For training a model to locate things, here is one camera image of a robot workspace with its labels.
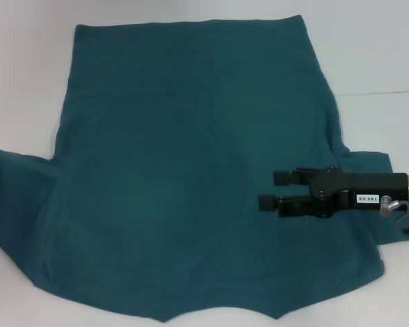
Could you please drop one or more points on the blue teal shirt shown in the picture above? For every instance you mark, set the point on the blue teal shirt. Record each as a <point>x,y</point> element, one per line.
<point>191,136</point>

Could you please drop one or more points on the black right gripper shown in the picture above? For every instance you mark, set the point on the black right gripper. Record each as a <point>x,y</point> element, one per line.
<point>361,190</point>

